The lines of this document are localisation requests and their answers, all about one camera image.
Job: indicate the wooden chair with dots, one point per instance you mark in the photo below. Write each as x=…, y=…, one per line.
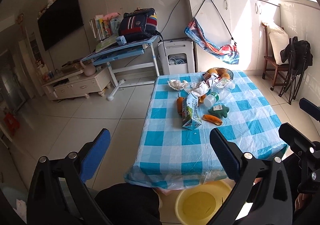
x=271, y=69

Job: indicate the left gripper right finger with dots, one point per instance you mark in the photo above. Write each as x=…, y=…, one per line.
x=227, y=153

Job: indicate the pink kettlebell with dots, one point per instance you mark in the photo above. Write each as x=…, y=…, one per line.
x=89, y=69

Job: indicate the green plush toy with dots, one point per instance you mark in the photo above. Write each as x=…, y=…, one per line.
x=219, y=111

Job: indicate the orange peel piece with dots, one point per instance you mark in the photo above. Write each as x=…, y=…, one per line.
x=201, y=99
x=212, y=119

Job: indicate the clear plastic water bottle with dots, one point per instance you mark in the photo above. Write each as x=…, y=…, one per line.
x=217, y=93

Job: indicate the blue checkered tablecloth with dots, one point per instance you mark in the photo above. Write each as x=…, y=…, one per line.
x=172, y=157

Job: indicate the orange carrot plush toy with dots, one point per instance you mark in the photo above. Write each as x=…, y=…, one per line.
x=179, y=102

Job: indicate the yellow plastic trash basin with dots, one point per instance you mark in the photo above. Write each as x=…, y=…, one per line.
x=199, y=204

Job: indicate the white tv cabinet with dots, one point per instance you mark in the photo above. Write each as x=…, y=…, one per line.
x=77, y=84

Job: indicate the red white snack bag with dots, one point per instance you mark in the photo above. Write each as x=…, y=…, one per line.
x=211, y=79

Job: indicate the white wall cabinet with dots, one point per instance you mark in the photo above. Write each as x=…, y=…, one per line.
x=239, y=20

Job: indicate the black folding chair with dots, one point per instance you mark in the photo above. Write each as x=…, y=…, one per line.
x=299, y=57

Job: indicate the white air purifier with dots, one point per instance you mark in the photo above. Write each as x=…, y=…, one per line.
x=177, y=56

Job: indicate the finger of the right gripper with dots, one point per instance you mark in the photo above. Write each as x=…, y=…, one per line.
x=310, y=108
x=298, y=143

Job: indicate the white tissue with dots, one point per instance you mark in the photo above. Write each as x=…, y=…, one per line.
x=198, y=89

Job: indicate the dark striped backpack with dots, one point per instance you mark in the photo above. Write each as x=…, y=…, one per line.
x=139, y=25

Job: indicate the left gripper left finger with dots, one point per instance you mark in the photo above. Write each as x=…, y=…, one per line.
x=92, y=153

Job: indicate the row of books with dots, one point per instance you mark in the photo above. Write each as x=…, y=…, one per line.
x=104, y=26

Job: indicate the colourful hanging kite bag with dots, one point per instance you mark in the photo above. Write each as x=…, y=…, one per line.
x=227, y=53

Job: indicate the white paper wrapper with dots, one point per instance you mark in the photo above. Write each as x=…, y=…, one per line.
x=178, y=85

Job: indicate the clear plastic food box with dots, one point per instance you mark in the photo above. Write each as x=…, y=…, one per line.
x=225, y=83

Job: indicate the white cushion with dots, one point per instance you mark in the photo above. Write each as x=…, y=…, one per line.
x=278, y=38

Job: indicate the blue study desk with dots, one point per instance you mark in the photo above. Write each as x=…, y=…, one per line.
x=108, y=55

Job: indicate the black wall television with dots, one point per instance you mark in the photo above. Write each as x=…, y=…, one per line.
x=61, y=19

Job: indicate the blue white milk carton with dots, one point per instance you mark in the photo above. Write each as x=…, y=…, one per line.
x=190, y=117

